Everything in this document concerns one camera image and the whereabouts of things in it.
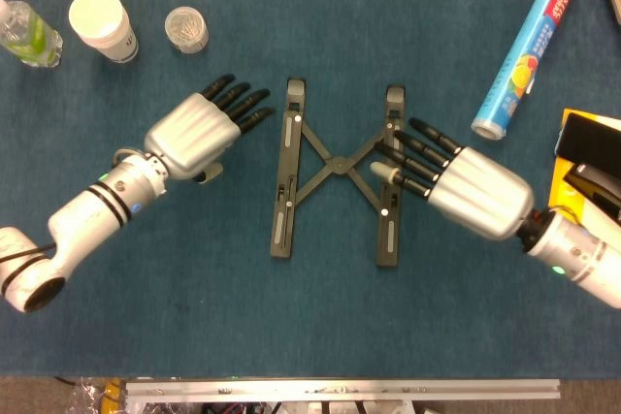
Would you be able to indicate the blue food wrap roll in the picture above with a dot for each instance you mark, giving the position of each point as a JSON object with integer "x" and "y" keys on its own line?
{"x": 529, "y": 50}

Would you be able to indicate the teal table cloth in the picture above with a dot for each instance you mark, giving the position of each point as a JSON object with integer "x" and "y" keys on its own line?
{"x": 194, "y": 312}

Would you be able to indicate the black stapler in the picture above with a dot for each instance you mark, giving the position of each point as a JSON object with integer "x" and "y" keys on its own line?
{"x": 594, "y": 186}

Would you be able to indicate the crumpled clear plastic wrap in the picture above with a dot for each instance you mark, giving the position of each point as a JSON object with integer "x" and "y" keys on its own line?
{"x": 85, "y": 397}

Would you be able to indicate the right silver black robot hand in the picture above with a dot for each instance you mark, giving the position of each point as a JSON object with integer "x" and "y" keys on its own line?
{"x": 485, "y": 191}

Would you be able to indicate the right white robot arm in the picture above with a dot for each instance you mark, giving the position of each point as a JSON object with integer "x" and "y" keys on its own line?
{"x": 577, "y": 259}

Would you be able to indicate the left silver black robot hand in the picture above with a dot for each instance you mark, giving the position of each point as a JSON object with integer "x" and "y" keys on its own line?
{"x": 191, "y": 135}

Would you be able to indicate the clear plastic toothpick jar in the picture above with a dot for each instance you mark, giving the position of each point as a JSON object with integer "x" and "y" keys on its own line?
{"x": 185, "y": 28}

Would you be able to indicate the white paper cup stack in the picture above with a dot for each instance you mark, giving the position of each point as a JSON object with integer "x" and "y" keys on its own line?
{"x": 99, "y": 16}

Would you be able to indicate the clear bottle green label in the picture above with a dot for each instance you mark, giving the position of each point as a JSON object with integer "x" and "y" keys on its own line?
{"x": 29, "y": 38}

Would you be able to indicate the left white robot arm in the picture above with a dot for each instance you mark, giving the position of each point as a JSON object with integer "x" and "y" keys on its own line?
{"x": 82, "y": 220}

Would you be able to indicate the aluminium frame rail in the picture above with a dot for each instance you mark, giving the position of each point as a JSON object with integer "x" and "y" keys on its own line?
{"x": 339, "y": 390}

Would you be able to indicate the black phone blue case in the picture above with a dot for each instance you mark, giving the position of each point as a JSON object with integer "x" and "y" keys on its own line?
{"x": 589, "y": 140}

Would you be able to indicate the yellow white booklet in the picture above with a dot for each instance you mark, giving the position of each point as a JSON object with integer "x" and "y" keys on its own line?
{"x": 560, "y": 181}

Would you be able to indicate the black metal laptop stand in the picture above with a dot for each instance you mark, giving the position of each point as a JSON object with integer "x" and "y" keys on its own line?
{"x": 341, "y": 164}

